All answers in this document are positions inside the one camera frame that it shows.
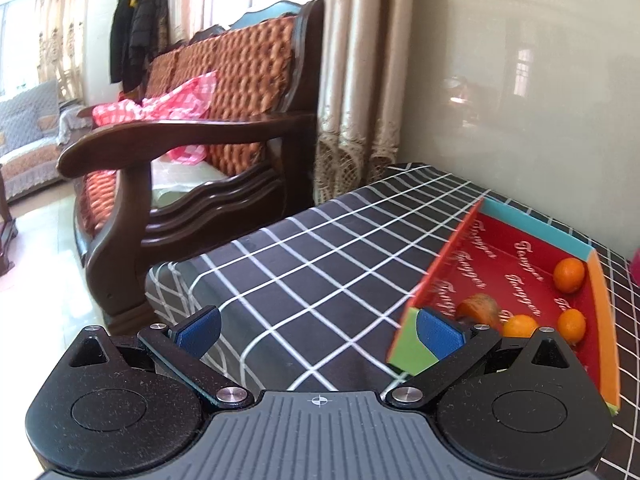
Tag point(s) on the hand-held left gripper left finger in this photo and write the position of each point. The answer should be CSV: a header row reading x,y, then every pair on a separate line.
x,y
197,335

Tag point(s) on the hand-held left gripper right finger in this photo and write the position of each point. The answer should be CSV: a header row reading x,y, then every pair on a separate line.
x,y
442,335

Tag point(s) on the brownish green round fruit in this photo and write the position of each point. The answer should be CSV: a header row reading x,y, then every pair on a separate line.
x,y
479,310

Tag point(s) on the orange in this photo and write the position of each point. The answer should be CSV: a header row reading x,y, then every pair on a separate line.
x,y
572,325
520,325
570,275

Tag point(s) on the colourful cardboard box red inside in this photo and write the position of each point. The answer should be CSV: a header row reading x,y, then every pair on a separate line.
x,y
520,265

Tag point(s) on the black white checked tablecloth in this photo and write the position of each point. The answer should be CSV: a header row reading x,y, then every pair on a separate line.
x,y
325,270

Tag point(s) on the white plastic sheet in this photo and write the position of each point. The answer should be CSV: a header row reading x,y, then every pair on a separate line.
x,y
185,180

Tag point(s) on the pink checkered cloth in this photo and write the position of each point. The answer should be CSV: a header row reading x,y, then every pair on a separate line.
x,y
170,102

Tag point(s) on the beige lace curtain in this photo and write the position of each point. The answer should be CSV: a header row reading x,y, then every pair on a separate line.
x,y
360,85

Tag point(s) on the dark wooden sofa woven cushion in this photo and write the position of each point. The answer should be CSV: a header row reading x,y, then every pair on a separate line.
x,y
240,75

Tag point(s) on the sofa with grey cover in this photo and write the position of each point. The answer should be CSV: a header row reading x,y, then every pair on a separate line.
x,y
30,130

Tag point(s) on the white cabinet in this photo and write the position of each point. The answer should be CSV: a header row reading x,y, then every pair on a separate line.
x,y
97,45

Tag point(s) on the black coat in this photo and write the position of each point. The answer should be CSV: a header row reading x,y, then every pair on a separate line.
x,y
137,30

